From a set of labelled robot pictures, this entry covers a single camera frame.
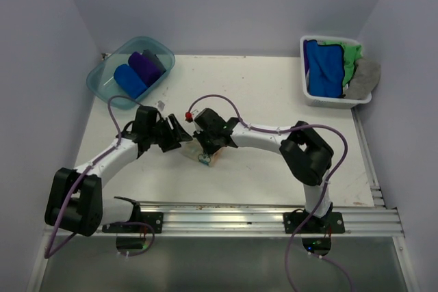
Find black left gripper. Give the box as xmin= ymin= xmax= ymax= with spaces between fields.
xmin=148 ymin=114 xmax=192 ymax=152

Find patterned white cloth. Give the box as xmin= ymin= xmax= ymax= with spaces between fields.
xmin=181 ymin=140 xmax=223 ymax=167

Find blue towel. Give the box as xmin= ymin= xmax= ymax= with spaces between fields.
xmin=114 ymin=64 xmax=147 ymax=98

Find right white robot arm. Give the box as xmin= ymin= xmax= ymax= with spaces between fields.
xmin=194 ymin=108 xmax=334 ymax=233

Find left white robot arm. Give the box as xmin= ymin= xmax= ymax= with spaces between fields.
xmin=44 ymin=106 xmax=192 ymax=237

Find rolled dark grey towel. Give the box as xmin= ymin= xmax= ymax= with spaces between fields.
xmin=142 ymin=49 xmax=166 ymax=75

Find rolled purple towel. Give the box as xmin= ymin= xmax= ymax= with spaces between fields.
xmin=128 ymin=52 xmax=161 ymax=88

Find teal translucent plastic bin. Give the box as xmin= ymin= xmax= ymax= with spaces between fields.
xmin=86 ymin=36 xmax=175 ymax=109

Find dark blue cloth in basket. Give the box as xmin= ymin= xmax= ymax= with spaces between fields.
xmin=305 ymin=40 xmax=345 ymax=98

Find white laundry basket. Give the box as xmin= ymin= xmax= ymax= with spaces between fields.
xmin=300 ymin=36 xmax=372 ymax=109

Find green cloth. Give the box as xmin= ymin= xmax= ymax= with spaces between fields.
xmin=319 ymin=40 xmax=362 ymax=87

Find grey cloth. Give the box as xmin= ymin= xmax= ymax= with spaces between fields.
xmin=344 ymin=58 xmax=381 ymax=100

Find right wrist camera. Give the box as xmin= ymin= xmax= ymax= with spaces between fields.
xmin=185 ymin=109 xmax=198 ymax=124

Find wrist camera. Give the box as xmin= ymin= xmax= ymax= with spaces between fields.
xmin=185 ymin=109 xmax=198 ymax=124
xmin=157 ymin=101 xmax=165 ymax=111

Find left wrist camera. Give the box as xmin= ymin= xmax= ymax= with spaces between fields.
xmin=157 ymin=101 xmax=165 ymax=111

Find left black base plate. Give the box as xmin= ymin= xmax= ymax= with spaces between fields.
xmin=102 ymin=212 xmax=164 ymax=234

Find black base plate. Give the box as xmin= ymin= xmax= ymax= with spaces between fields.
xmin=283 ymin=209 xmax=346 ymax=234
xmin=102 ymin=212 xmax=164 ymax=234

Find aluminium mounting rail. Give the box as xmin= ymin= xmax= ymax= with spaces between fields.
xmin=42 ymin=204 xmax=407 ymax=238

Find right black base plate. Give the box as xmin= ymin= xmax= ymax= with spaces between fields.
xmin=283 ymin=209 xmax=346 ymax=234

